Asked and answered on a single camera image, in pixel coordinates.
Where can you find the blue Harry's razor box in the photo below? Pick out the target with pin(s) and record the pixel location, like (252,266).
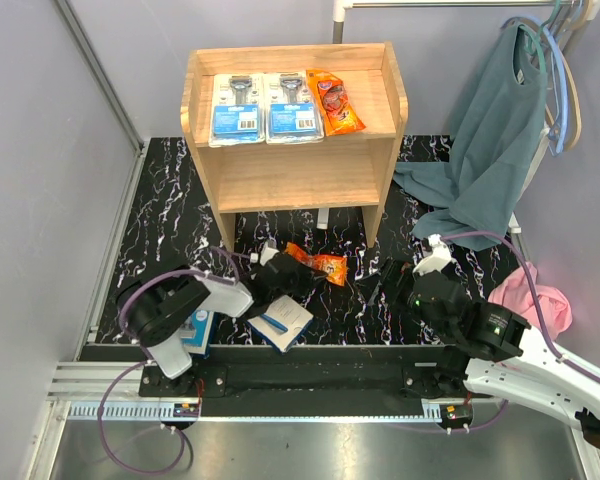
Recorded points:
(196,332)

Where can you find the beige wooden hanger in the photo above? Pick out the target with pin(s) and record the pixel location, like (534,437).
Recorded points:
(568,28)

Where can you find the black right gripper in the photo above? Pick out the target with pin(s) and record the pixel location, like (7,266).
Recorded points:
(399,275)

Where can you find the metal clothes rack bar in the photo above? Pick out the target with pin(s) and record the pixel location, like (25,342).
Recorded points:
(341,7)

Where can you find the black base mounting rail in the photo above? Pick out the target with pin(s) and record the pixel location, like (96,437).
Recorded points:
(314,382)

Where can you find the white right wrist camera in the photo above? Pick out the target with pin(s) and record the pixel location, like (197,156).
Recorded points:
(438,258)

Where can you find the blue plastic hanger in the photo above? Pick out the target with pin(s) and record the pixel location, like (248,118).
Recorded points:
(564,122)

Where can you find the green plastic hanger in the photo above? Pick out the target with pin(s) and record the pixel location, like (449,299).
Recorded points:
(543,46)

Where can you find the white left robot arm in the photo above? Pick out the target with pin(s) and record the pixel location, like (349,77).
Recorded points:
(154,309)

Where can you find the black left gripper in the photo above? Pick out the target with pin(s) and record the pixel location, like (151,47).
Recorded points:
(308,277)

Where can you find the orange razor pack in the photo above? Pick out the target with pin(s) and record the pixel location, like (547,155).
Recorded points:
(334,266)
(338,115)

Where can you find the teal blue t-shirt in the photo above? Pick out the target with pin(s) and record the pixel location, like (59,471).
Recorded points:
(494,128)

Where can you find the wooden two-tier shelf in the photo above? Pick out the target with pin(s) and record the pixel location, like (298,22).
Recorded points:
(352,170)

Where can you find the aluminium corner frame profile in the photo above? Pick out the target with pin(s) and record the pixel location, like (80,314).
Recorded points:
(83,44)

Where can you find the Gillette razor blister pack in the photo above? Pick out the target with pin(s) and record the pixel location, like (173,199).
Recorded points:
(237,113)

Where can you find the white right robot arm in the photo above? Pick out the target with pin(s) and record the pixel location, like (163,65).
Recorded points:
(490,350)

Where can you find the white Harry's razor box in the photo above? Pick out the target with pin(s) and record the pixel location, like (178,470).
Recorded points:
(282,323)

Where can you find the small white bottle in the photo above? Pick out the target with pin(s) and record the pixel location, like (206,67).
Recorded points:
(322,218)

